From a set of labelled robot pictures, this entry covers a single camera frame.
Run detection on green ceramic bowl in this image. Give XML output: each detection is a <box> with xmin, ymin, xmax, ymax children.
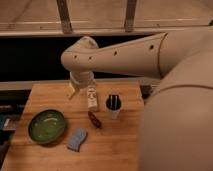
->
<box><xmin>28</xmin><ymin>109</ymin><xmax>66</xmax><ymax>144</ymax></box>

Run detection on red chili pepper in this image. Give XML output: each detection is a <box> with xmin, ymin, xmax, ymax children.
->
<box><xmin>88</xmin><ymin>111</ymin><xmax>102</xmax><ymax>128</ymax></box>

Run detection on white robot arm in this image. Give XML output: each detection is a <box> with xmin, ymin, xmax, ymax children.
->
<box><xmin>61</xmin><ymin>27</ymin><xmax>213</xmax><ymax>171</ymax></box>

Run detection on white tube bottle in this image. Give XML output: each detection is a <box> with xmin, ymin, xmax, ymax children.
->
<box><xmin>87</xmin><ymin>86</ymin><xmax>98</xmax><ymax>112</ymax></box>

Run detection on blue sponge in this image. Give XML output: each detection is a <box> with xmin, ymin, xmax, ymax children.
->
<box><xmin>67</xmin><ymin>128</ymin><xmax>88</xmax><ymax>152</ymax></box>

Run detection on white cup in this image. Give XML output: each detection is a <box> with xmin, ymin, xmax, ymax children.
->
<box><xmin>106</xmin><ymin>94</ymin><xmax>122</xmax><ymax>119</ymax></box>

